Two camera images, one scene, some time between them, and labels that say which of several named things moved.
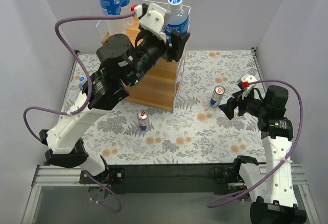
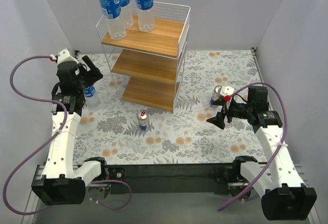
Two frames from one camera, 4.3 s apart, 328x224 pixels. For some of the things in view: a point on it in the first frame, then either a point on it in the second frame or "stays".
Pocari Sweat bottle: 180,19 -> 144,0
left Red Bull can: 143,118 stays
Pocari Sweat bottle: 109,4 stays
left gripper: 168,49 -> 85,74
